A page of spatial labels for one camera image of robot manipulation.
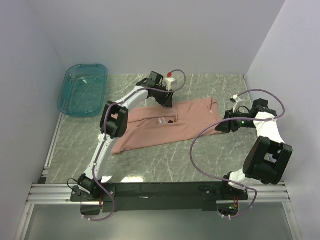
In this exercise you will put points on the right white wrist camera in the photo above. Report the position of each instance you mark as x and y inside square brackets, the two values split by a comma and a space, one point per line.
[237, 103]

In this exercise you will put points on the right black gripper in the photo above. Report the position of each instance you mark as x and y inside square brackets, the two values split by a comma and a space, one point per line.
[226, 126]

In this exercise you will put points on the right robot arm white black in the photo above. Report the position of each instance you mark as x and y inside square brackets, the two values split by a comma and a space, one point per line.
[269, 156]

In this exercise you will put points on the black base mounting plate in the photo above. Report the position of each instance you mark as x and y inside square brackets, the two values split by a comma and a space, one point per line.
[145, 196]

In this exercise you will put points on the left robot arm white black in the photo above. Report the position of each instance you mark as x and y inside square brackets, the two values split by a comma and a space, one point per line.
[114, 123]

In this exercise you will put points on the pink printed t shirt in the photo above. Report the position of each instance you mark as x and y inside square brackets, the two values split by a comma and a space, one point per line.
[157, 125]

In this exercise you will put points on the teal plastic bin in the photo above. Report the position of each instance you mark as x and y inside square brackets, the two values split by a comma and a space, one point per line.
[83, 90]

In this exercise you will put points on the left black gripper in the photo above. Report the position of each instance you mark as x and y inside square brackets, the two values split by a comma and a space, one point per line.
[167, 101]

